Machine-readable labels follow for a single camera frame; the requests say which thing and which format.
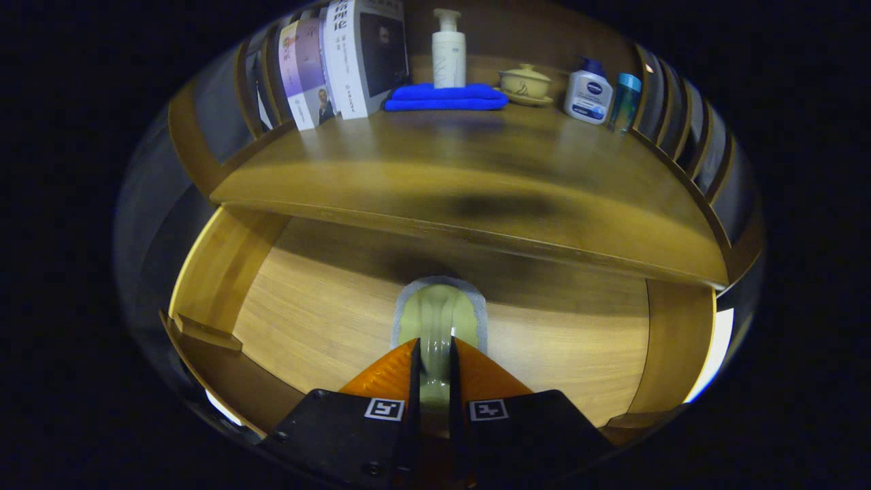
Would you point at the brown wooden drawer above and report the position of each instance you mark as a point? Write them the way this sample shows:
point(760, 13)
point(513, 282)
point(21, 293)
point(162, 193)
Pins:
point(326, 320)

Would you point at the purple book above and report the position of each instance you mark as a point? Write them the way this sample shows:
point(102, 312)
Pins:
point(306, 75)

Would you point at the brown wooden countertop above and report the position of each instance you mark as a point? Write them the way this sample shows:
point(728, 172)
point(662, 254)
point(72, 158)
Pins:
point(442, 163)

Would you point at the green ornament with grey base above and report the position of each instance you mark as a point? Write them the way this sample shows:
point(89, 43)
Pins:
point(435, 320)

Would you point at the white bottle with blue pump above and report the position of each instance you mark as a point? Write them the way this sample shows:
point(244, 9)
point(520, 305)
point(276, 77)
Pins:
point(588, 95)

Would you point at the tall white pump bottle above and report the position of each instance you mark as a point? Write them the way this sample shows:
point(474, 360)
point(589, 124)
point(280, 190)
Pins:
point(449, 58)

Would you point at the brown wooden cabinet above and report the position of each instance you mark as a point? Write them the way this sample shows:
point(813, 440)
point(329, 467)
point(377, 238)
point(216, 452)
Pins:
point(510, 34)

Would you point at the yellow lidded teacup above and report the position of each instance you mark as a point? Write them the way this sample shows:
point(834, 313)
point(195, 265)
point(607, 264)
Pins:
point(525, 83)

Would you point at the thick white and black book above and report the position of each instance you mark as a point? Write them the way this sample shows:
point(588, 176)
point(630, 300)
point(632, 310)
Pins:
point(367, 61)

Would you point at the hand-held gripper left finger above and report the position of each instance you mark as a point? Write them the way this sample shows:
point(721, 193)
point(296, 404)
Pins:
point(340, 435)

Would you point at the teal bottle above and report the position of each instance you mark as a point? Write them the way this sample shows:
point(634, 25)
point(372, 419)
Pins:
point(625, 102)

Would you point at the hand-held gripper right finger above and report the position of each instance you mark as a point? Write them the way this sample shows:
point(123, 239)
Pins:
point(537, 435)

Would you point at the folded blue cloth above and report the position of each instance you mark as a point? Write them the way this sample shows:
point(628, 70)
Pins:
point(446, 99)

